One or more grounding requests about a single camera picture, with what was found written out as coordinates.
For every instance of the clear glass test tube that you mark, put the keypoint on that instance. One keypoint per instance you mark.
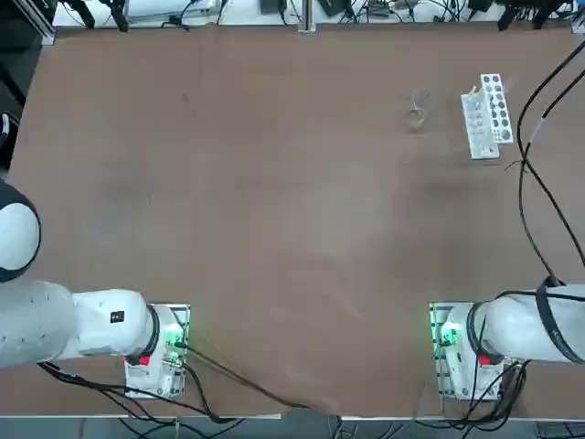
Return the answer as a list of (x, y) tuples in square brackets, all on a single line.
[(475, 95)]

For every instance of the clear glass beaker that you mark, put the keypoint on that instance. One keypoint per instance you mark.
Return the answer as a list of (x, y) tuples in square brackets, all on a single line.
[(417, 114)]

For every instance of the white test tube rack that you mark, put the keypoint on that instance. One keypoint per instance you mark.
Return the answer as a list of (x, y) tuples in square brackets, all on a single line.
[(475, 137)]

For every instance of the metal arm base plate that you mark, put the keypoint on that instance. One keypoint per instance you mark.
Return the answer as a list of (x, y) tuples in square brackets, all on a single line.
[(183, 315), (435, 347)]

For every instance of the aluminium camera post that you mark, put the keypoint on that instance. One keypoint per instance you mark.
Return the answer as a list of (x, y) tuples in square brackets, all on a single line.
[(307, 13)]

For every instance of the aluminium frame profile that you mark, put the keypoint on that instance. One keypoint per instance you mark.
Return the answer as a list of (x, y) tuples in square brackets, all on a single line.
[(43, 23)]

